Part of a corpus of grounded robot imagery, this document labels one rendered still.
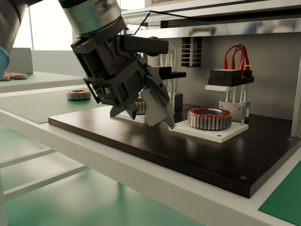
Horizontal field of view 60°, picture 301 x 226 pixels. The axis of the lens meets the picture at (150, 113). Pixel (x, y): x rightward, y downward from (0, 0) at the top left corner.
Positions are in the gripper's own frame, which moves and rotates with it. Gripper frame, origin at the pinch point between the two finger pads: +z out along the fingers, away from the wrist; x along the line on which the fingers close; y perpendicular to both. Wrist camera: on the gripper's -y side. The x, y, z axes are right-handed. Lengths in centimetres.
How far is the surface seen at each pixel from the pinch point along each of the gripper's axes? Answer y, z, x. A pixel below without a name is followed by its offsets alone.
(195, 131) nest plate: -10.0, 12.9, 0.4
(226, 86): -24.3, 9.7, 2.3
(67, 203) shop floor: 8, 93, -110
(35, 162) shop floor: -5, 100, -189
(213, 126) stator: -12.9, 13.0, 3.7
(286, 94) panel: -40.7, 23.4, 11.2
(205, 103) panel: -37.5, 28.9, -15.7
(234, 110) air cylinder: -27.4, 20.5, 1.3
